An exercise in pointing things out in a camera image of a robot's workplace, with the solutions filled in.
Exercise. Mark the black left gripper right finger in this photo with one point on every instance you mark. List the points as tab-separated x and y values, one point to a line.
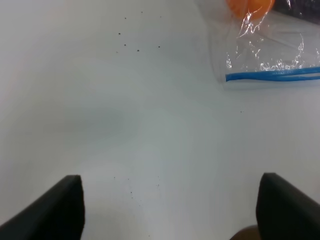
283	212

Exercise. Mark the orange fruit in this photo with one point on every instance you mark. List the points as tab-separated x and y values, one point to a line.
250	9

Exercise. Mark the clear zip bag blue seal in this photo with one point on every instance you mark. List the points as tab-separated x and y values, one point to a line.
274	51

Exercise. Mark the dark purple fruit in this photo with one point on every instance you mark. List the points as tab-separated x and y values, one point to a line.
307	10

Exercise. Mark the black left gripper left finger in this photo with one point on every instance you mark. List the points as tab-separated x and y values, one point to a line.
59	214

